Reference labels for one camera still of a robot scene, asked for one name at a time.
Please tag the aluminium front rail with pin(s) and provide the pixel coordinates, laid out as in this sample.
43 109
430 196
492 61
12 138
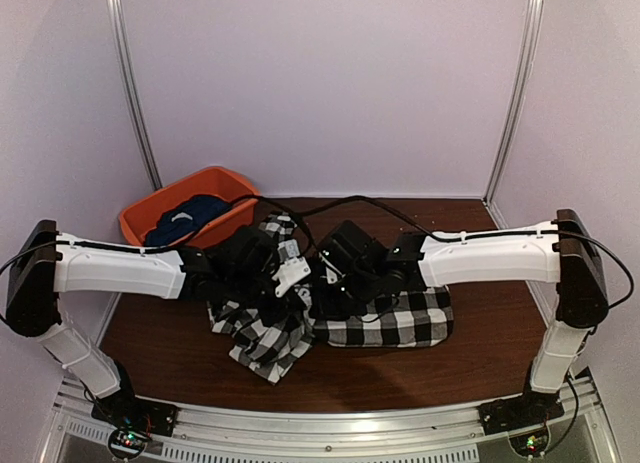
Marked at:
440 434

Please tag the left aluminium corner post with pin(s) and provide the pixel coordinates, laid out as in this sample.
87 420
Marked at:
132 97

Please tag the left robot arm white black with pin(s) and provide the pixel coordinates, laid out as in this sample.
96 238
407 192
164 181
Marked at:
245 268

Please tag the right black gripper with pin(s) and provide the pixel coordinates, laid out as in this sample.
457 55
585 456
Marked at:
322 309

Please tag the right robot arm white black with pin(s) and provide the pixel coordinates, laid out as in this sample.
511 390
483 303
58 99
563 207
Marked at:
354 269

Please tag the black white checkered shirt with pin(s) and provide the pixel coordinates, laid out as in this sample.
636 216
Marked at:
412 319

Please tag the orange plastic basin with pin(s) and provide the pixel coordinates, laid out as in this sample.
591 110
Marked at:
139 218

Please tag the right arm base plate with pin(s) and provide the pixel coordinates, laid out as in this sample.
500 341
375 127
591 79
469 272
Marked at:
525 410

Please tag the aluminium corner post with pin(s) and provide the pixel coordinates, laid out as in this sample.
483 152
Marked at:
132 97
528 48

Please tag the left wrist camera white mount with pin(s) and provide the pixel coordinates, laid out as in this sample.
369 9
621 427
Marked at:
290 273

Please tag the right aluminium corner post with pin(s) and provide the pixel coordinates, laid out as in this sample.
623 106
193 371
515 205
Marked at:
528 48

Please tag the dark blue garment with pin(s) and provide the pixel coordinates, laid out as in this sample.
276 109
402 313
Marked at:
186 219

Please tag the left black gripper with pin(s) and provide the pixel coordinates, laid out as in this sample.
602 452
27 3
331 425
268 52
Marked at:
292 301

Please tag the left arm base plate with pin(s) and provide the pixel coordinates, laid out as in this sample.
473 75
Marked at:
143 416

